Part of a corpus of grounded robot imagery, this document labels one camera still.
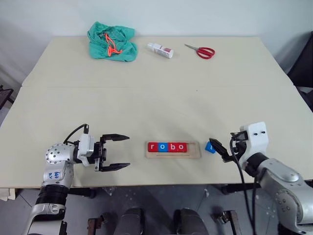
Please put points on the red letter tile r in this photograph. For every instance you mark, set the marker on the red letter tile r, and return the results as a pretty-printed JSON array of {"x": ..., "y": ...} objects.
[{"x": 153, "y": 147}]

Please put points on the dark side furniture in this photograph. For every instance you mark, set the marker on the dark side furniture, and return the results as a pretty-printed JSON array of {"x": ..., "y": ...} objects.
[{"x": 5, "y": 96}]

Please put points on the black table crossbar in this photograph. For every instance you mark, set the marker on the black table crossbar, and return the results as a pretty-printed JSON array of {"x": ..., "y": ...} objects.
[{"x": 234, "y": 189}]

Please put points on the blue letter tile o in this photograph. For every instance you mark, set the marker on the blue letter tile o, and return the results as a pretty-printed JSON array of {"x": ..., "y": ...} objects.
[{"x": 162, "y": 147}]

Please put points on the wooden letter tile tray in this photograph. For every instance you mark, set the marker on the wooden letter tile tray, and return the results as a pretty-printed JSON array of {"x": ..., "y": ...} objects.
[{"x": 193, "y": 150}]

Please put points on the dark chair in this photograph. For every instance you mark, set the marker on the dark chair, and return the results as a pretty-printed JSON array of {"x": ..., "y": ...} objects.
[{"x": 303, "y": 71}]

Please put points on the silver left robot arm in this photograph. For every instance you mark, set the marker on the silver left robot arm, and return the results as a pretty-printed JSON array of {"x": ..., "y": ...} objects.
[{"x": 55, "y": 159}]

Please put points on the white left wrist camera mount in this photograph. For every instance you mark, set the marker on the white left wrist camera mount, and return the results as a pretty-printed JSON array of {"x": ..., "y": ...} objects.
[{"x": 86, "y": 148}]

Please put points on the dark rounded shape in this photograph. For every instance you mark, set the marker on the dark rounded shape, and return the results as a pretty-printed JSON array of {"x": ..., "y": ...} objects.
[
  {"x": 189, "y": 224},
  {"x": 133, "y": 221}
]

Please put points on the white spray bottle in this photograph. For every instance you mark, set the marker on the white spray bottle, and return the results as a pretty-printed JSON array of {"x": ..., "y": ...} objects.
[{"x": 160, "y": 50}]

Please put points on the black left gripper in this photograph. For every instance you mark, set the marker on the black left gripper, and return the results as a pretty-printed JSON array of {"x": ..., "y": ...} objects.
[{"x": 100, "y": 154}]

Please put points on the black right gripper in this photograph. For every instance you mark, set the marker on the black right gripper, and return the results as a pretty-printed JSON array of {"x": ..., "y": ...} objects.
[{"x": 239, "y": 148}]

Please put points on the brown metal bracket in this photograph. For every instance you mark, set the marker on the brown metal bracket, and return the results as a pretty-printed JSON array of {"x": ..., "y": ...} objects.
[
  {"x": 231, "y": 221},
  {"x": 94, "y": 226}
]

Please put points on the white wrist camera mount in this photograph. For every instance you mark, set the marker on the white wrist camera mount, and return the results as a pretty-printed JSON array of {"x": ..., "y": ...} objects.
[
  {"x": 256, "y": 144},
  {"x": 86, "y": 148}
]

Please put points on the red letter tile b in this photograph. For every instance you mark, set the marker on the red letter tile b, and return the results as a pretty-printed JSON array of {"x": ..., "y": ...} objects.
[{"x": 172, "y": 147}]

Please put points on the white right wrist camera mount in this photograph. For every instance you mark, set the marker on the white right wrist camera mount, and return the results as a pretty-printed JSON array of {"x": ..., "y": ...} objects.
[{"x": 256, "y": 144}]

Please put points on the red letter tile o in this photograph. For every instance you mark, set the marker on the red letter tile o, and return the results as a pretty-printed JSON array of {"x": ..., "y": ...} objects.
[{"x": 181, "y": 147}]

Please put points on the blue letter tile t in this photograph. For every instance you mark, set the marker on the blue letter tile t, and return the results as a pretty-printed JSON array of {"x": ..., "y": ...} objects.
[{"x": 209, "y": 147}]

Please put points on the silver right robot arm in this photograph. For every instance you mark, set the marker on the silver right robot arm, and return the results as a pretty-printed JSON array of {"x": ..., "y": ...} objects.
[{"x": 281, "y": 176}]

